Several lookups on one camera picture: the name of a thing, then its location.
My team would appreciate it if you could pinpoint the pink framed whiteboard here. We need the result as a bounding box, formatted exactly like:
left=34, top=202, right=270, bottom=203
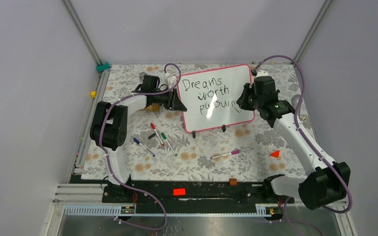
left=178, top=64, right=255, bottom=133

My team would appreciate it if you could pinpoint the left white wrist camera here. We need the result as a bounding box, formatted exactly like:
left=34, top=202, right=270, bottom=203
left=165, top=72, right=179, bottom=89

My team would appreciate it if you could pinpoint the teal corner bracket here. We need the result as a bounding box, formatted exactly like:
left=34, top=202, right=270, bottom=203
left=96, top=62, right=111, bottom=73

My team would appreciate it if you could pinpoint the aluminium slotted rail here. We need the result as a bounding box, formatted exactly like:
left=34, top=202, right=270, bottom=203
left=64, top=204, right=279, bottom=218

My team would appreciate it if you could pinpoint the blue capped marker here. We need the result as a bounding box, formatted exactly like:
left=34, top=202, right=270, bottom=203
left=133, top=138, right=155, bottom=157

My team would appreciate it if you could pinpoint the green capped marker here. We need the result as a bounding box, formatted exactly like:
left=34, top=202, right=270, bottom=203
left=161, top=132, right=177, bottom=156

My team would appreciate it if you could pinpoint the red capped marker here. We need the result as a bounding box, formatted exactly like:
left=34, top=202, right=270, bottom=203
left=150, top=123, right=164, bottom=147

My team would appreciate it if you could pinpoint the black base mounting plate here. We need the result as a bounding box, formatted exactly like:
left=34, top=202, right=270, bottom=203
left=102, top=180, right=294, bottom=214

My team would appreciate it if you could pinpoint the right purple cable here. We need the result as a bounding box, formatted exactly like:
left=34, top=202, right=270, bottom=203
left=252, top=55, right=354, bottom=236

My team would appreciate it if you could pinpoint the pink capped marker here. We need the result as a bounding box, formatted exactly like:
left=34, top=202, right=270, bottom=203
left=210, top=150, right=241, bottom=159

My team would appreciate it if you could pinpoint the purple glitter microphone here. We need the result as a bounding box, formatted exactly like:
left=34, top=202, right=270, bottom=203
left=139, top=72, right=147, bottom=81

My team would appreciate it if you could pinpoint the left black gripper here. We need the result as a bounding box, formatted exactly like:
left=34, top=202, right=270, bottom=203
left=153, top=88, right=187, bottom=112

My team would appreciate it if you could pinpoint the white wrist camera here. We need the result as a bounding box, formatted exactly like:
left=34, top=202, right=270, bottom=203
left=255, top=69, right=269, bottom=77
left=165, top=72, right=179, bottom=89

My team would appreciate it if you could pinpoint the floral patterned table mat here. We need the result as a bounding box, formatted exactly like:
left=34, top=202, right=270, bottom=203
left=81, top=64, right=306, bottom=182

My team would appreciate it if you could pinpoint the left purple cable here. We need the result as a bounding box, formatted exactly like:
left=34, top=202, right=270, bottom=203
left=98, top=63, right=182, bottom=232

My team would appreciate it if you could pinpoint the small red cone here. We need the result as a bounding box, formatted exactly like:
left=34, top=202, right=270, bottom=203
left=270, top=150, right=280, bottom=158

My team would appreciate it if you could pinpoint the red tape label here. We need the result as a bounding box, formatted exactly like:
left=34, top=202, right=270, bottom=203
left=172, top=188, right=186, bottom=196

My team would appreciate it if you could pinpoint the small brown block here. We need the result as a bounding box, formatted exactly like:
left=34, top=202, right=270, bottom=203
left=228, top=178, right=238, bottom=186

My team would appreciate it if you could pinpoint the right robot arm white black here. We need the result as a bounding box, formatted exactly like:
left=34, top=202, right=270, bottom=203
left=236, top=76, right=352, bottom=213

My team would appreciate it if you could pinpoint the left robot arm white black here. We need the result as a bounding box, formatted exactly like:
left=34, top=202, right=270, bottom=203
left=90, top=72, right=187, bottom=202

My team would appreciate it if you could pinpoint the silver grey microphone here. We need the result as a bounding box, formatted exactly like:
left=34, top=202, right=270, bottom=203
left=291, top=94, right=300, bottom=106

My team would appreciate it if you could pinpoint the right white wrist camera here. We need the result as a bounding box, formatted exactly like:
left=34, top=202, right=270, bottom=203
left=255, top=69, right=269, bottom=77

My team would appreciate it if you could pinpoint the purple cable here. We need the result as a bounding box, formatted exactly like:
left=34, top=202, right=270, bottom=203
left=252, top=55, right=354, bottom=236
left=98, top=63, right=182, bottom=232

